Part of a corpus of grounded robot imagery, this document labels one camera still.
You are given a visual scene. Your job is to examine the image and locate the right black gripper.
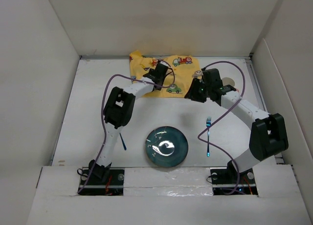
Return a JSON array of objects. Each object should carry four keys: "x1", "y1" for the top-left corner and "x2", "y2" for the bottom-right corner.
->
[{"x1": 184, "y1": 78, "x2": 212, "y2": 103}]

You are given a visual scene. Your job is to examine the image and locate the yellow car-print cloth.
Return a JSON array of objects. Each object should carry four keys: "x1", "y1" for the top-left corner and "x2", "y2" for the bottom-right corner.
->
[{"x1": 129, "y1": 51, "x2": 202, "y2": 98}]

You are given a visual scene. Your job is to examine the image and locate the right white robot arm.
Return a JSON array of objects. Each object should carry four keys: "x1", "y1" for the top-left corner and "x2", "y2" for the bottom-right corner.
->
[{"x1": 185, "y1": 68, "x2": 289, "y2": 183}]

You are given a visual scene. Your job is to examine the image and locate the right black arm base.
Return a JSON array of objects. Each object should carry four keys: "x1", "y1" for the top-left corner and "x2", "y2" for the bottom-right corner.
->
[{"x1": 206, "y1": 167, "x2": 258, "y2": 196}]

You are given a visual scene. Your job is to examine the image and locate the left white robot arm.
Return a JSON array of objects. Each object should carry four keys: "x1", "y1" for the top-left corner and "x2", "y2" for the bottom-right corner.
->
[{"x1": 87, "y1": 60, "x2": 174, "y2": 184}]

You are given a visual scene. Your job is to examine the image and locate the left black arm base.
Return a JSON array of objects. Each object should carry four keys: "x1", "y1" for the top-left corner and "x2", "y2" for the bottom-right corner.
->
[{"x1": 77, "y1": 168, "x2": 125, "y2": 196}]

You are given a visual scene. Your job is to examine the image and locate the blue metal fork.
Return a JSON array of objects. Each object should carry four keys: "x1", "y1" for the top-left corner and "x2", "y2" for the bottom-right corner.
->
[{"x1": 206, "y1": 116, "x2": 211, "y2": 157}]

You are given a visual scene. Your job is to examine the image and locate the pink and white cup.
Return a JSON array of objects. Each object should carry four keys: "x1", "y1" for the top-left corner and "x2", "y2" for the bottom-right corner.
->
[{"x1": 220, "y1": 77, "x2": 239, "y2": 93}]

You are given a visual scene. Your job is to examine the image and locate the dark teal ceramic plate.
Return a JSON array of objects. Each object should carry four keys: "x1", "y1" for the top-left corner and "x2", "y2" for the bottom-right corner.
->
[{"x1": 144, "y1": 126, "x2": 189, "y2": 168}]

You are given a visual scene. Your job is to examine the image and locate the blue metal spoon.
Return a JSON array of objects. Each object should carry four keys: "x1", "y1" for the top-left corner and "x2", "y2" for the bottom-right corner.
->
[{"x1": 119, "y1": 133, "x2": 127, "y2": 151}]

